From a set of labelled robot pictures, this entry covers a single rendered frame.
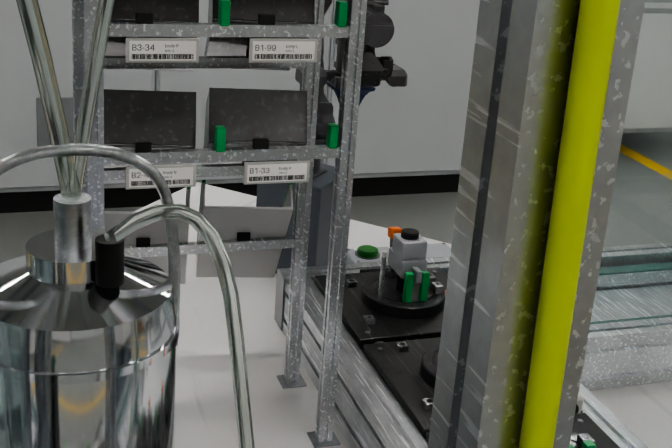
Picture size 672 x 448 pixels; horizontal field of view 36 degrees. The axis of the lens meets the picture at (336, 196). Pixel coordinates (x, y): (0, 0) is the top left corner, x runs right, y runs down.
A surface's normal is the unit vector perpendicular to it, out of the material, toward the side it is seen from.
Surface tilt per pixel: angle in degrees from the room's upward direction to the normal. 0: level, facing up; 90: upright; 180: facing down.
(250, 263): 135
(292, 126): 65
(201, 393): 0
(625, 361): 90
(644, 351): 90
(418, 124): 90
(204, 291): 0
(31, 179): 90
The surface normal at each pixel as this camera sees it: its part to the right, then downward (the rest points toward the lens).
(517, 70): -0.95, 0.04
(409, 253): 0.32, 0.34
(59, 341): 0.09, 0.15
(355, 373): 0.07, -0.94
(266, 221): 0.05, 0.91
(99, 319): 0.25, -0.72
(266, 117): 0.16, -0.08
